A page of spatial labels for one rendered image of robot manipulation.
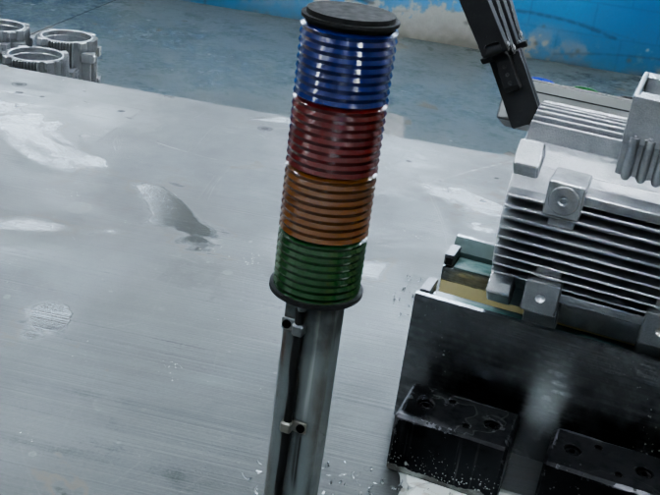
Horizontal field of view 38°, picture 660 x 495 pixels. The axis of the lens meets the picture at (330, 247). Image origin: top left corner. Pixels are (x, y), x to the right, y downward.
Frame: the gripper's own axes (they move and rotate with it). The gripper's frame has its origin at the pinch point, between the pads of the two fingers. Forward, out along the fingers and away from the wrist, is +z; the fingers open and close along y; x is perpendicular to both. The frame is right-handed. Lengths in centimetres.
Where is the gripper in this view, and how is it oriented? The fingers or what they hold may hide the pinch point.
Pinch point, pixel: (517, 88)
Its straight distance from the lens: 95.1
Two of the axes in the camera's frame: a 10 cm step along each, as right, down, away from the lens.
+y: 3.6, -3.5, 8.6
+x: -8.6, 2.3, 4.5
